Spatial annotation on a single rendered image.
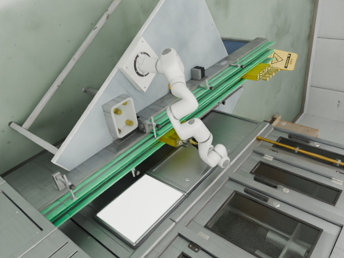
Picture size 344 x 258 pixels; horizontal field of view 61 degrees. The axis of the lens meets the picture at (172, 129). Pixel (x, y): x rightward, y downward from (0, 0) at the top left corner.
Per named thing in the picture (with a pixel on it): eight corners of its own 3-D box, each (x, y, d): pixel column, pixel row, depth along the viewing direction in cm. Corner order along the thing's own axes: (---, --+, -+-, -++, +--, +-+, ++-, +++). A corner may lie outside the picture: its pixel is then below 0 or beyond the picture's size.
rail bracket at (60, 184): (53, 189, 164) (76, 206, 151) (42, 165, 155) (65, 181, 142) (60, 184, 167) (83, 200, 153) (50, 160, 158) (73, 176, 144)
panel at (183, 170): (93, 218, 167) (134, 250, 147) (92, 215, 166) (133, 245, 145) (190, 139, 221) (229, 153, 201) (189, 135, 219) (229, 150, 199)
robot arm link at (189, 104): (164, 88, 157) (166, 107, 147) (186, 76, 152) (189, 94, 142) (177, 104, 166) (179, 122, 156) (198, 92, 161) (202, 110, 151)
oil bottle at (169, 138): (154, 139, 205) (178, 149, 192) (153, 132, 202) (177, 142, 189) (160, 135, 209) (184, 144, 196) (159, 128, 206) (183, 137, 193)
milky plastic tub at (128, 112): (110, 135, 190) (119, 140, 184) (101, 105, 177) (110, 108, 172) (130, 123, 200) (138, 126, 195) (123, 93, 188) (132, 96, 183)
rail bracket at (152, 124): (146, 136, 197) (160, 142, 189) (142, 114, 188) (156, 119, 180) (149, 133, 199) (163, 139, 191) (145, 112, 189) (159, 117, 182)
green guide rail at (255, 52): (149, 122, 195) (157, 125, 190) (149, 121, 194) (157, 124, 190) (267, 41, 299) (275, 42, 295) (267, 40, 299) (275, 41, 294)
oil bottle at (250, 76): (237, 78, 273) (266, 83, 256) (237, 71, 270) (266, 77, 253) (240, 75, 276) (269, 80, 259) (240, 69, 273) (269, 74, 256)
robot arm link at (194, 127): (207, 117, 165) (184, 129, 170) (188, 92, 153) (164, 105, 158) (211, 138, 154) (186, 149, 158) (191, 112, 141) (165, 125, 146)
